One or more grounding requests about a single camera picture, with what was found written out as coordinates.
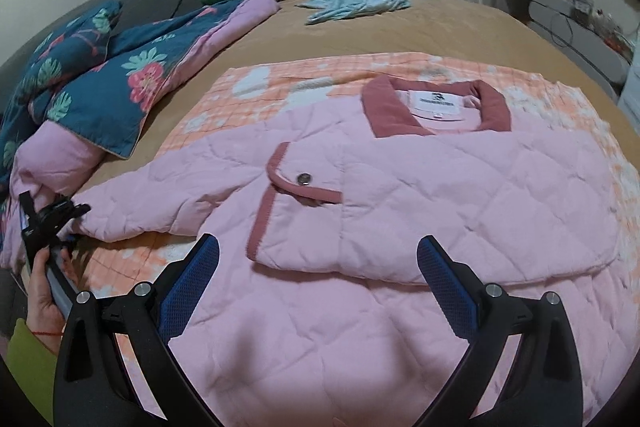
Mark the person's left hand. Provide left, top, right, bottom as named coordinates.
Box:
left=25, top=243, right=81, bottom=344

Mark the pink quilted jacket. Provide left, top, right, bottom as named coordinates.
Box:
left=74, top=75, right=640, bottom=427

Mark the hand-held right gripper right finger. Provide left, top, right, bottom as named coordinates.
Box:
left=416, top=234, right=598, bottom=427

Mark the black cable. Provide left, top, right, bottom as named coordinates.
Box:
left=549, top=9, right=576, bottom=52

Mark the tan bed sheet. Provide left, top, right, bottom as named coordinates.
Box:
left=0, top=0, right=640, bottom=228

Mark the person's left forearm green sleeve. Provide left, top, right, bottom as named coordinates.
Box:
left=7, top=317, right=65, bottom=426

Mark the orange checked fleece blanket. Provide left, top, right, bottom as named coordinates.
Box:
left=75, top=52, right=640, bottom=358

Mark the light blue cloth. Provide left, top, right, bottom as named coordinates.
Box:
left=296, top=0, right=412, bottom=26

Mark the grey padded headboard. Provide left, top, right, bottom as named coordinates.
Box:
left=0, top=0, right=201, bottom=72

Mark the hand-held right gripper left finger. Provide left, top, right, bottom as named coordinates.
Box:
left=52, top=234, right=223, bottom=427

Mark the grey cluttered shelf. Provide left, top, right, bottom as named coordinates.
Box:
left=497, top=0, right=632, bottom=85

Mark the blue floral quilt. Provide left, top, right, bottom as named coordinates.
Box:
left=0, top=0, right=282, bottom=268

